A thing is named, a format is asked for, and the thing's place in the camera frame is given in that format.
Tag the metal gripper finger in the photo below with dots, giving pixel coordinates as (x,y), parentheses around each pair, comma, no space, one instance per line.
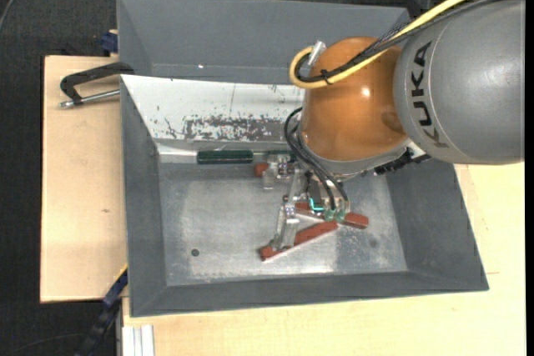
(284,169)
(287,230)

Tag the grey metal bin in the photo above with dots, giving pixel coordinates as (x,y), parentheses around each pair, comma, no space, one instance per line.
(233,221)

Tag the dark green flat block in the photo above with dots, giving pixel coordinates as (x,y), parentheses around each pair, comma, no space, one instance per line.
(225,157)

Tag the pale wood board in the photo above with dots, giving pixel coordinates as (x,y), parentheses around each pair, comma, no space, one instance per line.
(83,187)

